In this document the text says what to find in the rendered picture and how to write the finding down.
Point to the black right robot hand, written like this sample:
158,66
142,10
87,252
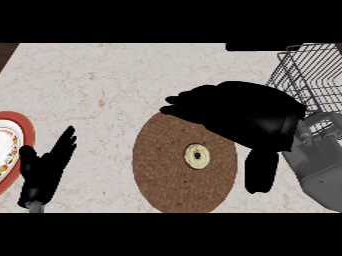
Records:
248,113

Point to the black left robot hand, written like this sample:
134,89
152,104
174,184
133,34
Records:
43,170

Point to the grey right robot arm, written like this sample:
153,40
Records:
326,166

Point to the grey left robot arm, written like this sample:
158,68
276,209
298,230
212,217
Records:
35,207

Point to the round brown cork placemat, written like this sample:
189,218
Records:
184,163

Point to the red-rimmed patterned plate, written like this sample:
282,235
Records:
9,150

